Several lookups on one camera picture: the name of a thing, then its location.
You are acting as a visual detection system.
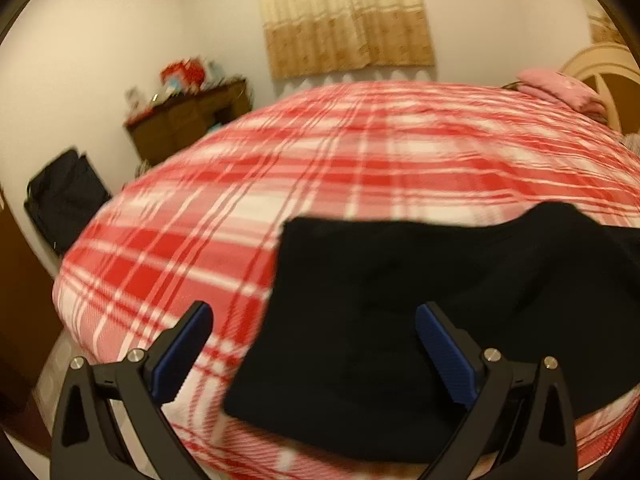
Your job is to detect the cream bed headboard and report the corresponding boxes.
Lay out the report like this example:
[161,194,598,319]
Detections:
[557,42,640,133]

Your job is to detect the black bag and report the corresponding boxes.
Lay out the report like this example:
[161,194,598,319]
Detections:
[23,148,113,256]

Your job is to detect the pink pillow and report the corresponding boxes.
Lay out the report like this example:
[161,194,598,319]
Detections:
[517,69,608,114]

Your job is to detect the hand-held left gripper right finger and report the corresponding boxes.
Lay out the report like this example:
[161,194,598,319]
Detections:
[415,302,578,480]

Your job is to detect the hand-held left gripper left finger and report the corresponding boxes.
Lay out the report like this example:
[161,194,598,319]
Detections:
[50,301,215,480]

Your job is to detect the beige patterned curtain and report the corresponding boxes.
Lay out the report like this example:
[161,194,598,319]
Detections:
[249,0,436,80]

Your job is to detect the brown wooden door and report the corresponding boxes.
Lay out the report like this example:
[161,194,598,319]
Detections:
[0,186,66,428]

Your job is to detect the red plaid blanket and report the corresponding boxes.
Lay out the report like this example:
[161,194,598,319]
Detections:
[52,81,640,473]

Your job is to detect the black pants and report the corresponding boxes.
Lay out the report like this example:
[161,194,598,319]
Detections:
[221,202,640,464]

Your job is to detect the brown wooden cabinet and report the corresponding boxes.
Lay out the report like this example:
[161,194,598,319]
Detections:
[123,78,253,167]

